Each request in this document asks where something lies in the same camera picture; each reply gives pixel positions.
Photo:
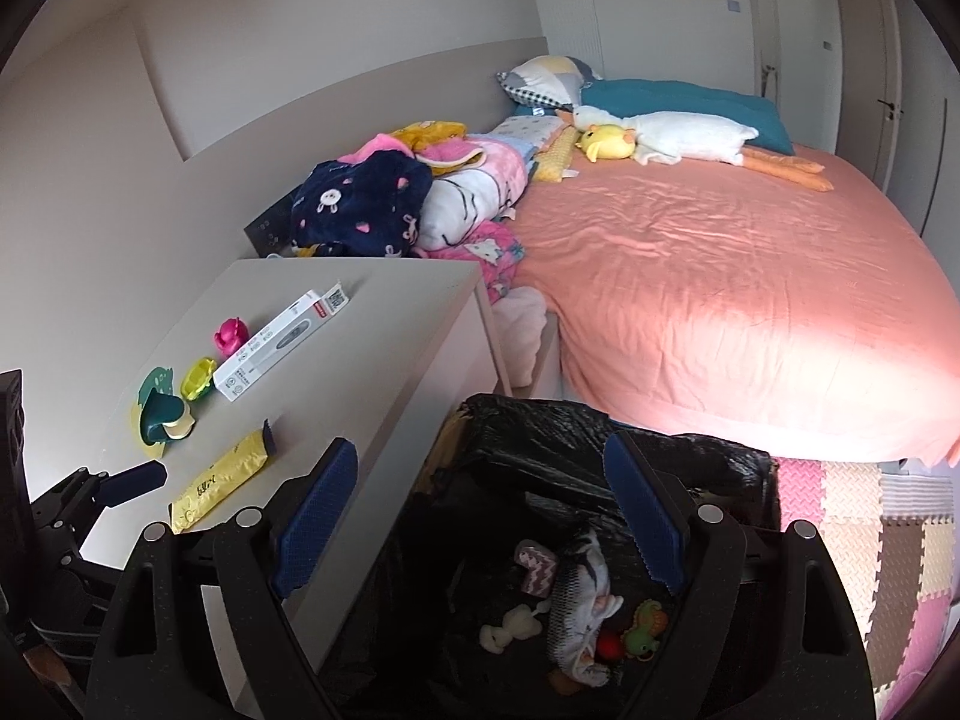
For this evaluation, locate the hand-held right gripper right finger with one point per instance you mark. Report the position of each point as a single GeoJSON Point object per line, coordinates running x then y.
{"type": "Point", "coordinates": [649, 517]}

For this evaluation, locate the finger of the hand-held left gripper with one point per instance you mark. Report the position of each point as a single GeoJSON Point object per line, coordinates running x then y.
{"type": "Point", "coordinates": [135, 480]}

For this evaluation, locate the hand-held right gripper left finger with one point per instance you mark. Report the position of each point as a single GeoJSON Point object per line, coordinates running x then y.
{"type": "Point", "coordinates": [315, 517]}

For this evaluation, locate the orange and green turtle toy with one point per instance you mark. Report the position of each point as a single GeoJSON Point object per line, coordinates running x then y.
{"type": "Point", "coordinates": [645, 626]}

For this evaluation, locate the blue grey plush fish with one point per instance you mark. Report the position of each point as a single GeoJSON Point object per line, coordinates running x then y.
{"type": "Point", "coordinates": [585, 607]}

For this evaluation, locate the bin with black bag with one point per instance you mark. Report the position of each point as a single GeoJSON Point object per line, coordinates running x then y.
{"type": "Point", "coordinates": [525, 480]}

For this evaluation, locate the red plush ball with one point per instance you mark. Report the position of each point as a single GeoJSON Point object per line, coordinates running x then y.
{"type": "Point", "coordinates": [609, 645]}

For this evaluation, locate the white foam wrap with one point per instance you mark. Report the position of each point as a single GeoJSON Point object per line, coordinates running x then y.
{"type": "Point", "coordinates": [506, 630]}

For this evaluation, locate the orange brown squishy toy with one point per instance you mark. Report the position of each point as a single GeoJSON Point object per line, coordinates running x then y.
{"type": "Point", "coordinates": [561, 684]}

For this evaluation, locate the teal and cream toy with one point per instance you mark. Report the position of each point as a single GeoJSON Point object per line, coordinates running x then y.
{"type": "Point", "coordinates": [166, 416]}

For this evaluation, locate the yellow printed packet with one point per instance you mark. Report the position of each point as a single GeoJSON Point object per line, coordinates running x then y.
{"type": "Point", "coordinates": [217, 484]}

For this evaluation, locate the yellow green toy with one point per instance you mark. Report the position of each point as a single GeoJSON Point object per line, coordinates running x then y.
{"type": "Point", "coordinates": [196, 379]}

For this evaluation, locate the pink rubber toy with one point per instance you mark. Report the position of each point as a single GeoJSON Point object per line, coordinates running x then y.
{"type": "Point", "coordinates": [230, 336]}

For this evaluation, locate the long white cardboard box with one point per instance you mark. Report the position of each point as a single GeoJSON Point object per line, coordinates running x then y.
{"type": "Point", "coordinates": [281, 345]}

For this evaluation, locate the pale pink fleece cloth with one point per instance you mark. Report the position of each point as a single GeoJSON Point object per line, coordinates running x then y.
{"type": "Point", "coordinates": [521, 322]}

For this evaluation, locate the bed with pink sheet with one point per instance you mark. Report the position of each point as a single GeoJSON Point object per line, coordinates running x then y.
{"type": "Point", "coordinates": [720, 292]}

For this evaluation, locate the pastel foam puzzle mat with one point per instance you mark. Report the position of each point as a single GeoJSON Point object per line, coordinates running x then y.
{"type": "Point", "coordinates": [885, 562]}

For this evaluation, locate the pink cartoon print blanket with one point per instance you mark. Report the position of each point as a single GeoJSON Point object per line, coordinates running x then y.
{"type": "Point", "coordinates": [496, 259]}

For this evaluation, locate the navy bunny print blanket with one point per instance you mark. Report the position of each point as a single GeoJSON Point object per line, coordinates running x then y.
{"type": "Point", "coordinates": [360, 202]}

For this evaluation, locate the white printed blanket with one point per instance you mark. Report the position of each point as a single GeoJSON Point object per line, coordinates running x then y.
{"type": "Point", "coordinates": [461, 206]}

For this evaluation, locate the yellow dotted cushion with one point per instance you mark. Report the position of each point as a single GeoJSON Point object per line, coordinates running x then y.
{"type": "Point", "coordinates": [553, 157]}

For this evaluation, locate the yellow duck plush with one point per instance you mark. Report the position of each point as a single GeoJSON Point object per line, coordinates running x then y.
{"type": "Point", "coordinates": [607, 141]}

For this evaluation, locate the white goose plush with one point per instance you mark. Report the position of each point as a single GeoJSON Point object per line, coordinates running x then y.
{"type": "Point", "coordinates": [690, 135]}

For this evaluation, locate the yellow cloth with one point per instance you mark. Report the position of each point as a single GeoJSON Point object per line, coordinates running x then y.
{"type": "Point", "coordinates": [427, 133]}

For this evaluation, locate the teal pillow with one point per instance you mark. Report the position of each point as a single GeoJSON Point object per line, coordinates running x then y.
{"type": "Point", "coordinates": [690, 106]}

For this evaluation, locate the checkered patchwork pillow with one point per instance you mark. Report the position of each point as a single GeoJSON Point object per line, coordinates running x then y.
{"type": "Point", "coordinates": [544, 82]}

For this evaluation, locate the white wardrobe doors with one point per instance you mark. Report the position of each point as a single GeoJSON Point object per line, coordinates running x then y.
{"type": "Point", "coordinates": [817, 37]}

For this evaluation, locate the black switch panel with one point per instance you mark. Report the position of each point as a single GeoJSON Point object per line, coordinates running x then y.
{"type": "Point", "coordinates": [268, 229]}

